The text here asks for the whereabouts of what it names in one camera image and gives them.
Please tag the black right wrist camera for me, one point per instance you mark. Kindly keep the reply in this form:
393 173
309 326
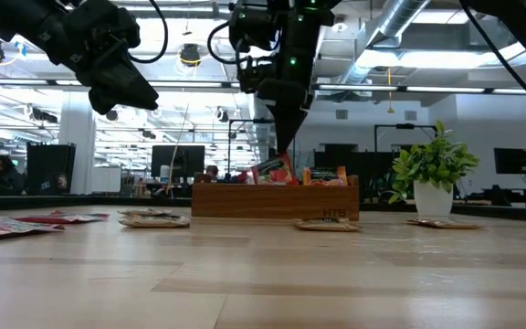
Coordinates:
254 27

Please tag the beige tea bag sachet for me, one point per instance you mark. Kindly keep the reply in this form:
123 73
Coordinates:
327 226
153 222
144 212
443 224

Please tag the black partition panel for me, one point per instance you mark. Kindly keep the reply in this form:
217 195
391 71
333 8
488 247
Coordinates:
372 164

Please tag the long ceiling light bar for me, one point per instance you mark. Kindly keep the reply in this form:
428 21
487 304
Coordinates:
445 89

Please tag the silver round air duct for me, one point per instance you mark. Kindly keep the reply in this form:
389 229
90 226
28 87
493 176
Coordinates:
400 16

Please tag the black computer monitor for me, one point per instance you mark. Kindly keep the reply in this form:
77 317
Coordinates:
185 160
512 161

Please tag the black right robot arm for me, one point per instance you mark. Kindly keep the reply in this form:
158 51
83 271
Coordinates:
518 27

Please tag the green plant in white pot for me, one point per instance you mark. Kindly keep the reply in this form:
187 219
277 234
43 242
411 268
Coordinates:
432 201

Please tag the black aluminium table frame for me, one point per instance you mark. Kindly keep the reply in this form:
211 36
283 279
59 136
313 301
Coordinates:
85 202

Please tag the black gantry frame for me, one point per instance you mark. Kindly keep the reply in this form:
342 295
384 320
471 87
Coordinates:
404 126

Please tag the wooden three-compartment tea organizer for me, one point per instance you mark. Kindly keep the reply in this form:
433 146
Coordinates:
267 201

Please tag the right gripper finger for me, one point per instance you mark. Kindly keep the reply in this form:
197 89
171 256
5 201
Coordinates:
288 123

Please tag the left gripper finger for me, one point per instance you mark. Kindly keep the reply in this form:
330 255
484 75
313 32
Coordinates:
97 100
126 84

